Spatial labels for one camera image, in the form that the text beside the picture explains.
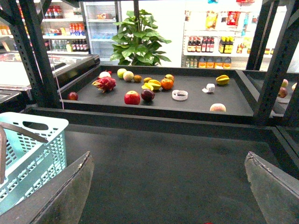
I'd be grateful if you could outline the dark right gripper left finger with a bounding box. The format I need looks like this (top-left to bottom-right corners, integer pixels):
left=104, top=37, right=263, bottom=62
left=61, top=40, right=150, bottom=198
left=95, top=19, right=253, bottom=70
left=0, top=151, right=94, bottom=224

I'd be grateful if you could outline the finger of the grey-brown left gripper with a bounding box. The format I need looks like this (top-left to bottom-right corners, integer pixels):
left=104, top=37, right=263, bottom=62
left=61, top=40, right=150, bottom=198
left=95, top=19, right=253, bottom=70
left=0, top=122, right=48, bottom=184

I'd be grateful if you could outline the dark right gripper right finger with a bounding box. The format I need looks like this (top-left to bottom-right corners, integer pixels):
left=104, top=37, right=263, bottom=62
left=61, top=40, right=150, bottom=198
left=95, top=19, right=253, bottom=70
left=244, top=151, right=299, bottom=224

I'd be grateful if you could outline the light blue plastic basket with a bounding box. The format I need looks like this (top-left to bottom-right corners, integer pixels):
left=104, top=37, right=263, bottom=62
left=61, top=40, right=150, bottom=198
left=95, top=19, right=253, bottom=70
left=0, top=112, right=69, bottom=214

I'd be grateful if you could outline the red-green mango fruit back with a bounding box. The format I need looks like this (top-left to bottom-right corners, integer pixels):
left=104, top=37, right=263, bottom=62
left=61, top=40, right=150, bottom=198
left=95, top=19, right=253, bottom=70
left=164, top=74, right=175, bottom=82

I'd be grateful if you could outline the small red apple left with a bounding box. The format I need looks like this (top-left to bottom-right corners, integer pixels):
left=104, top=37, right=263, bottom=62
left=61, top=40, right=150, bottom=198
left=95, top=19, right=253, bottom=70
left=67, top=92, right=78, bottom=101

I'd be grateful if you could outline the pale peach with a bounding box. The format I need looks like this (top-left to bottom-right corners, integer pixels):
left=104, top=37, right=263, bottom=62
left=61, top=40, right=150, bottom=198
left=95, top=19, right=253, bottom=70
left=209, top=103, right=226, bottom=112

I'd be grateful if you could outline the red dragon fruit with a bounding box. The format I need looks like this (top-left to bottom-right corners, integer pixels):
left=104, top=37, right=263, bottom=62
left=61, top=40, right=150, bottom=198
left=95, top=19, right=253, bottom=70
left=92, top=77, right=116, bottom=93

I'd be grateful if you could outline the white round fruit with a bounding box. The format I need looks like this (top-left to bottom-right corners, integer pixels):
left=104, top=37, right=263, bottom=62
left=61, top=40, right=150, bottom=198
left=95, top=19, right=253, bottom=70
left=98, top=71, right=111, bottom=78

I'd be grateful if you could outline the black display tray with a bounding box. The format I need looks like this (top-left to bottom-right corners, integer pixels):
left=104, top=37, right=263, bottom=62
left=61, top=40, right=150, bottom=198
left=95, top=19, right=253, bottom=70
left=61, top=65, right=259, bottom=124

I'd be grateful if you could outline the white crumpled paper roll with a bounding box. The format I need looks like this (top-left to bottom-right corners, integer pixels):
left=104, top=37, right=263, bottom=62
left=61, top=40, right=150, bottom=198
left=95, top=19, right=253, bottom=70
left=202, top=84, right=215, bottom=93

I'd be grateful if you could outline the red apple on shelf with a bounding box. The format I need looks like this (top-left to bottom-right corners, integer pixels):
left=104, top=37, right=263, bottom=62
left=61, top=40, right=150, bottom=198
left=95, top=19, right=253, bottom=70
left=124, top=91, right=141, bottom=105

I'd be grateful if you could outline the yellow star fruit right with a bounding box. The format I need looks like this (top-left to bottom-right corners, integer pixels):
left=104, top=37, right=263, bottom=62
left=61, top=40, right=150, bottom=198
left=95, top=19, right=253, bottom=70
left=216, top=75, right=230, bottom=85

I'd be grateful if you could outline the yellow star fruit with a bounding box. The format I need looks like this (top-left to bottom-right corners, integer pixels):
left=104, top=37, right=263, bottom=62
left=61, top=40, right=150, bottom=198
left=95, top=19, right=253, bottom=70
left=216, top=75, right=230, bottom=85
left=142, top=79, right=162, bottom=91

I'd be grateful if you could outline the green apple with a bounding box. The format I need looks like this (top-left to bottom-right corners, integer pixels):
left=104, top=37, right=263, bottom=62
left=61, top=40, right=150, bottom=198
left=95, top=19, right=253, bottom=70
left=117, top=68, right=127, bottom=79

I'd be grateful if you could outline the pale round melon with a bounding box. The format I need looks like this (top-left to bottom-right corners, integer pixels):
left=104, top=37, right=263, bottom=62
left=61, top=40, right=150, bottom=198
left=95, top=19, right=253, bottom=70
left=123, top=71, right=134, bottom=82

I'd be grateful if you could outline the dark purple plum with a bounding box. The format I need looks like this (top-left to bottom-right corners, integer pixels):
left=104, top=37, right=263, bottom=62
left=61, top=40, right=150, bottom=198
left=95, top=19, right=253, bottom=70
left=141, top=89, right=155, bottom=102

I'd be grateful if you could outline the brown kiwi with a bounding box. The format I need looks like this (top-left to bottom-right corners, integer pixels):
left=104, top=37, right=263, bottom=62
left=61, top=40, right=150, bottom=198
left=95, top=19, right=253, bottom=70
left=133, top=75, right=142, bottom=83

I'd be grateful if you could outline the small brown-green fruit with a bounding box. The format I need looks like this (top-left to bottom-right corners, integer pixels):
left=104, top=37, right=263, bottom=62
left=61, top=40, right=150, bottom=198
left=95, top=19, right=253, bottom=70
left=143, top=77, right=152, bottom=83

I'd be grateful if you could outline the yellow star fruit centre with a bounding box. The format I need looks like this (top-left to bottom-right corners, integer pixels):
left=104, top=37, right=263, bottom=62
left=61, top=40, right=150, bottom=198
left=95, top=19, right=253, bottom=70
left=142, top=79, right=162, bottom=91

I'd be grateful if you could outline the orange persimmon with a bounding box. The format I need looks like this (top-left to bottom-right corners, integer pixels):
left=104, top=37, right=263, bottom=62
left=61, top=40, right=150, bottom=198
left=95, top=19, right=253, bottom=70
left=160, top=78, right=174, bottom=90

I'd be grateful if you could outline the green potted plant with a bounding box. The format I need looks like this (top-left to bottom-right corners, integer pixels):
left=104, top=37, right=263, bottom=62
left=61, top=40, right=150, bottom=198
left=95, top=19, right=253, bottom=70
left=110, top=9, right=171, bottom=66

